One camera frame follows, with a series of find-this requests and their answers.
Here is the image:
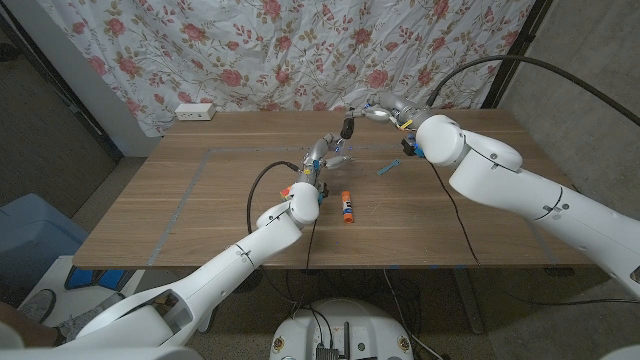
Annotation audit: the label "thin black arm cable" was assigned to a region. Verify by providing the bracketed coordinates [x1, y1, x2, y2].
[303, 218, 320, 304]
[428, 161, 640, 307]

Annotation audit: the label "black backdrop stand pole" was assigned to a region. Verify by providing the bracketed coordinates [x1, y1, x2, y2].
[482, 0, 554, 110]

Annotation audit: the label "white floor cable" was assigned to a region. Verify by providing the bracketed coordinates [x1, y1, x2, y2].
[382, 269, 445, 360]

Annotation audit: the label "white platform with blue pads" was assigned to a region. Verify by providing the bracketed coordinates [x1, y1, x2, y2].
[19, 255, 146, 326]

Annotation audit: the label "orange glue stick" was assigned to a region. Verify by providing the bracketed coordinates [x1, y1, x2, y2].
[341, 190, 355, 224]

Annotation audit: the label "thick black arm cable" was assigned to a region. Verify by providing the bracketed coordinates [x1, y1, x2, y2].
[425, 53, 640, 127]
[246, 160, 302, 307]

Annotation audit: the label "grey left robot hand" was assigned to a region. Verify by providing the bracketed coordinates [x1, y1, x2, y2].
[298, 132, 354, 187]

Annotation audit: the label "grey table leg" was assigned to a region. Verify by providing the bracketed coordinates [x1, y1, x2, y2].
[452, 269, 485, 335]

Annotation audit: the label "grey sneaker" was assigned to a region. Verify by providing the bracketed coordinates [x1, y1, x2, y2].
[17, 288, 57, 324]
[54, 292, 126, 344]

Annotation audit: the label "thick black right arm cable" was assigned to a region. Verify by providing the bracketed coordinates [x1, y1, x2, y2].
[425, 53, 640, 127]

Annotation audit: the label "small blue scissors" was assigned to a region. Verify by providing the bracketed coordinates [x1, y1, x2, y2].
[376, 158, 403, 176]

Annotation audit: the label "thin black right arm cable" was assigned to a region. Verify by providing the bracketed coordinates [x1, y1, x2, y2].
[428, 161, 640, 307]

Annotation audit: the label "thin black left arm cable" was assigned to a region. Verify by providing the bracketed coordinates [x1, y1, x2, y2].
[303, 218, 320, 304]

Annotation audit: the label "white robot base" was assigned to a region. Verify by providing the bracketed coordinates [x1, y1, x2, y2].
[269, 298, 414, 360]

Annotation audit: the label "white robot torso shell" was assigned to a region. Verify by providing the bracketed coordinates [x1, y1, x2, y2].
[0, 345, 204, 360]

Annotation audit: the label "blue plastic bin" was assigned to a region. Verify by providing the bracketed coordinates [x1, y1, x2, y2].
[0, 193, 90, 289]

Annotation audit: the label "clear spray bottle body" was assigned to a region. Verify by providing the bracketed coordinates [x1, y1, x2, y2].
[327, 137, 352, 169]

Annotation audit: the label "white power strip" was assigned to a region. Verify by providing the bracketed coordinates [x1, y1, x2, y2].
[174, 102, 217, 122]

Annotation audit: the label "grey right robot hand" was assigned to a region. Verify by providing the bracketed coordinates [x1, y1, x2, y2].
[344, 92, 431, 132]

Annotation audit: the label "person's brown limb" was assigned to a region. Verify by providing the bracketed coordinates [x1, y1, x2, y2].
[0, 301, 59, 349]

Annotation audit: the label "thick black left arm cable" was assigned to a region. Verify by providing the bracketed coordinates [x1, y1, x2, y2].
[246, 160, 302, 307]

